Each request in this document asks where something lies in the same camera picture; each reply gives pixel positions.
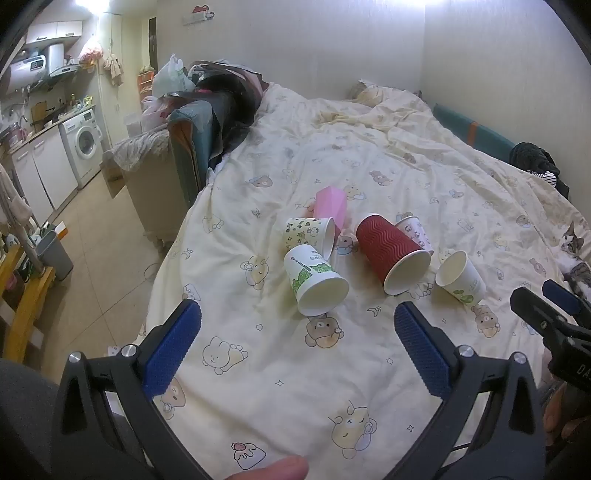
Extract dark clothes heap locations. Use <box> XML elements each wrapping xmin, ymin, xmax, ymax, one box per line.
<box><xmin>510</xmin><ymin>141</ymin><xmax>570</xmax><ymax>197</ymax></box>

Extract white water heater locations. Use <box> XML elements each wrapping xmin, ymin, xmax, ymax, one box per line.
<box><xmin>6</xmin><ymin>43</ymin><xmax>65</xmax><ymax>97</ymax></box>

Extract cream bear print blanket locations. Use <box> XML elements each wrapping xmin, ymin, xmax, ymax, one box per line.
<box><xmin>139</xmin><ymin>82</ymin><xmax>591</xmax><ymax>480</ymax></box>

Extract pink patterned paper cup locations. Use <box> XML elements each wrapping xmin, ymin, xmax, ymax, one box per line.
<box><xmin>394</xmin><ymin>214</ymin><xmax>435</xmax><ymax>256</ymax></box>

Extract red ribbed paper cup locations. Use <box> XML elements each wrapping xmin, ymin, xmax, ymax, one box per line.
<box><xmin>355</xmin><ymin>213</ymin><xmax>433</xmax><ymax>296</ymax></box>

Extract grey trash bin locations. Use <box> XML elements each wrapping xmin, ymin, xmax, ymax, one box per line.
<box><xmin>35</xmin><ymin>229</ymin><xmax>75</xmax><ymax>282</ymax></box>

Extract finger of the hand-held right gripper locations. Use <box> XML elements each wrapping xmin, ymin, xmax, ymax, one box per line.
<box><xmin>510</xmin><ymin>287</ymin><xmax>570</xmax><ymax>346</ymax></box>
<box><xmin>542</xmin><ymin>279</ymin><xmax>591</xmax><ymax>324</ymax></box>

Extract white kitchen cabinet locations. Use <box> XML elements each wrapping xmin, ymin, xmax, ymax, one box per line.
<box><xmin>8</xmin><ymin>126</ymin><xmax>80</xmax><ymax>224</ymax></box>

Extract dark clothes pile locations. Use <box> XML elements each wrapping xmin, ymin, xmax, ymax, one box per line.
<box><xmin>187</xmin><ymin>59</ymin><xmax>271</xmax><ymax>158</ymax></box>

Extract hanging beige cloth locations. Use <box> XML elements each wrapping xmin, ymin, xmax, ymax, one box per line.
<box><xmin>102</xmin><ymin>52</ymin><xmax>125</xmax><ymax>87</ymax></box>

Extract white cup with leaf print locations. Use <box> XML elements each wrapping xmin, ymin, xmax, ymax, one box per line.
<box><xmin>434</xmin><ymin>250</ymin><xmax>488</xmax><ymax>308</ymax></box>

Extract teal bed frame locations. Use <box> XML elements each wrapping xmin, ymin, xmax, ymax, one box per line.
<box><xmin>431</xmin><ymin>103</ymin><xmax>519</xmax><ymax>163</ymax></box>

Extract brown cardboard box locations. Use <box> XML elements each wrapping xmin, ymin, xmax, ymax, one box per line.
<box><xmin>101</xmin><ymin>150</ymin><xmax>126</xmax><ymax>199</ymax></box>

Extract plain pink faceted cup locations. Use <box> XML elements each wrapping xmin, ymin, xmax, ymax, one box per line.
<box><xmin>313</xmin><ymin>185</ymin><xmax>350</xmax><ymax>234</ymax></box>

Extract tabby cat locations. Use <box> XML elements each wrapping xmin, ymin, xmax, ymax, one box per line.
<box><xmin>555</xmin><ymin>220</ymin><xmax>591</xmax><ymax>303</ymax></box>

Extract person's left hand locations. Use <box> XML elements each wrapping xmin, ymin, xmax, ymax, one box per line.
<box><xmin>225</xmin><ymin>454</ymin><xmax>310</xmax><ymax>480</ymax></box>

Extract white wall cabinet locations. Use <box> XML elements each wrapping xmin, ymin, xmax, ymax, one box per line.
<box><xmin>25</xmin><ymin>20</ymin><xmax>85</xmax><ymax>48</ymax></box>

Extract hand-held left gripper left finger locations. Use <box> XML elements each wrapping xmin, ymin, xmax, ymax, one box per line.
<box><xmin>51</xmin><ymin>298</ymin><xmax>213</xmax><ymax>480</ymax></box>

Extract wall shelf decoration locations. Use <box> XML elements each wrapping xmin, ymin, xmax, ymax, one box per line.
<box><xmin>182</xmin><ymin>4</ymin><xmax>216</xmax><ymax>25</ymax></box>

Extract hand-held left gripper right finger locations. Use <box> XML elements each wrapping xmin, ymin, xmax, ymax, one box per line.
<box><xmin>392</xmin><ymin>301</ymin><xmax>548</xmax><ymax>480</ymax></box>

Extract white plastic bag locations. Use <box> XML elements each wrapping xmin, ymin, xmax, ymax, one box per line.
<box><xmin>152</xmin><ymin>54</ymin><xmax>197</xmax><ymax>97</ymax></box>

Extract cream pillow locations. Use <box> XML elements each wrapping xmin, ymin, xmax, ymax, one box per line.
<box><xmin>346</xmin><ymin>80</ymin><xmax>419</xmax><ymax>109</ymax></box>

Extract white washing machine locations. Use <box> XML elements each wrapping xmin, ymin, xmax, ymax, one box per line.
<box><xmin>58</xmin><ymin>107</ymin><xmax>105</xmax><ymax>188</ymax></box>

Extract patterned green paper cup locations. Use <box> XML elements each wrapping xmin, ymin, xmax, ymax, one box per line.
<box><xmin>283</xmin><ymin>215</ymin><xmax>337</xmax><ymax>260</ymax></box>

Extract white cup with green print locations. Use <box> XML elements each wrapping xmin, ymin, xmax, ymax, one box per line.
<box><xmin>283</xmin><ymin>244</ymin><xmax>350</xmax><ymax>318</ymax></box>

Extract pink flower bunch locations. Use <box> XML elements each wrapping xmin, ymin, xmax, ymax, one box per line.
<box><xmin>78</xmin><ymin>41</ymin><xmax>104</xmax><ymax>66</ymax></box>

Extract yellow wooden table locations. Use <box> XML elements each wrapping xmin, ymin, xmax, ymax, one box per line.
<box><xmin>0</xmin><ymin>244</ymin><xmax>57</xmax><ymax>363</ymax></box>

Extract person's right hand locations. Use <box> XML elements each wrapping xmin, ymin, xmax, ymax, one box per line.
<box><xmin>542</xmin><ymin>383</ymin><xmax>591</xmax><ymax>446</ymax></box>

